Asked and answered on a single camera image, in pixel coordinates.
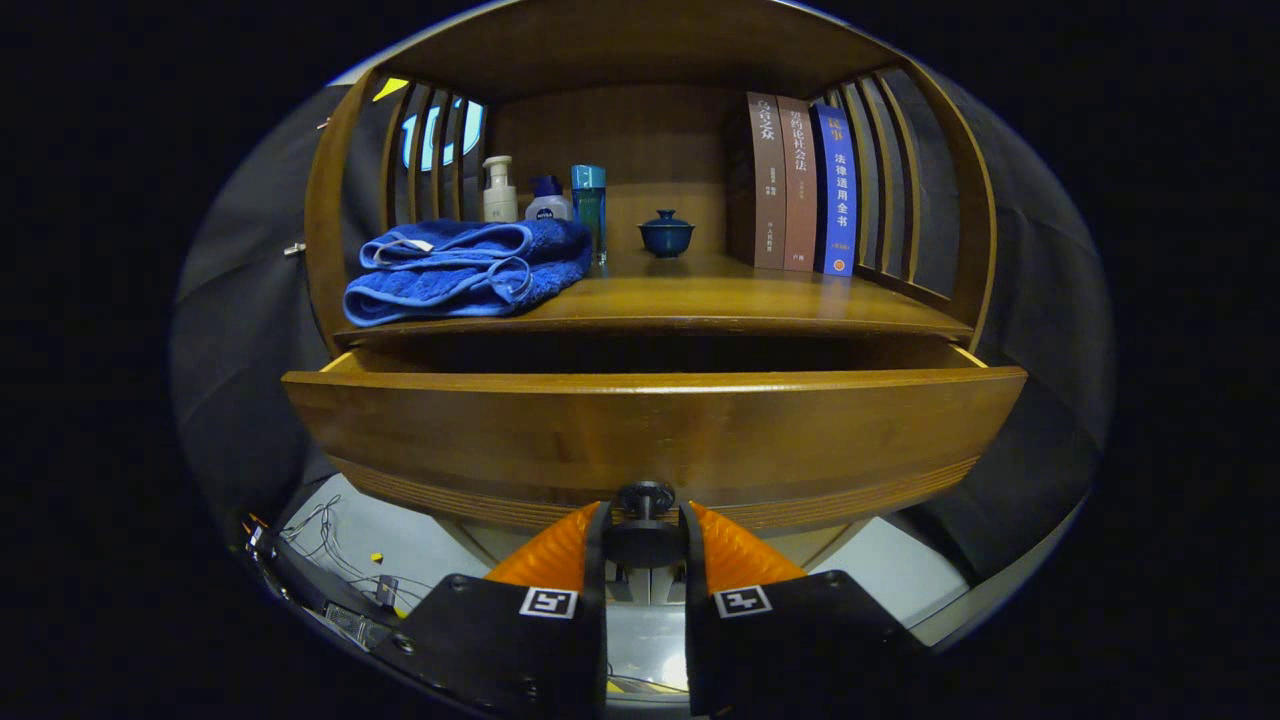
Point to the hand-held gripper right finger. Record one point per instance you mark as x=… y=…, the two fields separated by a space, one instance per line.
x=693 y=570

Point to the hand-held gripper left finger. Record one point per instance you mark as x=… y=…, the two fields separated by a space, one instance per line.
x=598 y=570

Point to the wooden countertop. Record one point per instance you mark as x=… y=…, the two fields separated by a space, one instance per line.
x=720 y=295

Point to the wooden cabinet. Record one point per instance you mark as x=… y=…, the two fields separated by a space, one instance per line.
x=640 y=150

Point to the blue folded towel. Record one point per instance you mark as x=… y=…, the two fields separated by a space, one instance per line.
x=470 y=270

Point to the dark blue lidded teacup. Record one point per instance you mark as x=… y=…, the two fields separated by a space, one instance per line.
x=666 y=238

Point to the teal transparent bottle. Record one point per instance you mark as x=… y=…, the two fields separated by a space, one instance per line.
x=589 y=210

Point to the white bottle with blue cap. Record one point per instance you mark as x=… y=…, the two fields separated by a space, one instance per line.
x=548 y=208

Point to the white pump bottle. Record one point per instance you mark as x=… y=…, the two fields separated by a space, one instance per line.
x=500 y=200

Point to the reddish brown book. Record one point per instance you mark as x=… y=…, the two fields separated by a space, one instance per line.
x=798 y=190

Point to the dark brown book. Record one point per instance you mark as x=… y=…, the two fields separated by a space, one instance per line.
x=768 y=180

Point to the blue book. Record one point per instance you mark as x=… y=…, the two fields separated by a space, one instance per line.
x=836 y=190

